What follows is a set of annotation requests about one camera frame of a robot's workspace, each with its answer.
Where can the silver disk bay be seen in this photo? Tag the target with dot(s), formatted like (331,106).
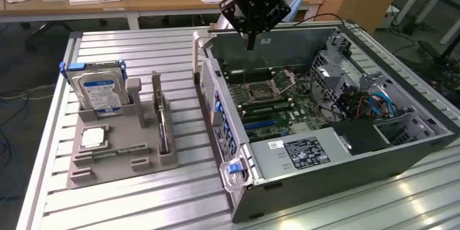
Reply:
(405,125)

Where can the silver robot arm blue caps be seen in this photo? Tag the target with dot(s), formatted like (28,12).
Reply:
(224,17)

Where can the open dark grey PC case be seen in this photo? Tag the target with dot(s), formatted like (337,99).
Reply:
(305,195)

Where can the silver CPU chip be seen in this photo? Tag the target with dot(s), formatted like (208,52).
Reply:
(93,138)

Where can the grey power supply with label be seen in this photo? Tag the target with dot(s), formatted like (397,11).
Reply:
(273,160)

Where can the black chair base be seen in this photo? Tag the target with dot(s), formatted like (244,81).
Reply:
(47,29)

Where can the hard disk with blue bracket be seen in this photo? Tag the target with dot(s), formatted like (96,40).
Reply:
(100,90)

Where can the metal socket cover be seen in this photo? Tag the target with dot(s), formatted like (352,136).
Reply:
(285,79)

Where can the CPU socket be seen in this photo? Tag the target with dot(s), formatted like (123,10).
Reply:
(259,91)

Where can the graphics card with black fan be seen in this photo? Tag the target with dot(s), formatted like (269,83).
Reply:
(163,122)

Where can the blue expansion slot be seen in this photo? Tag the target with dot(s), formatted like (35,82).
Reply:
(259,125)

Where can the grey plastic parts rack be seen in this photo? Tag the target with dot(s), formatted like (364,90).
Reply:
(121,133)

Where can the green motherboard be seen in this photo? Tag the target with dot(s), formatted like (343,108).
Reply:
(297,111)

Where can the grey perforated drive cage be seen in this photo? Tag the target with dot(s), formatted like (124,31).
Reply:
(328,71)

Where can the blue case latch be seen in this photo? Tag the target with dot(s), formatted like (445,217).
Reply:
(233,167)

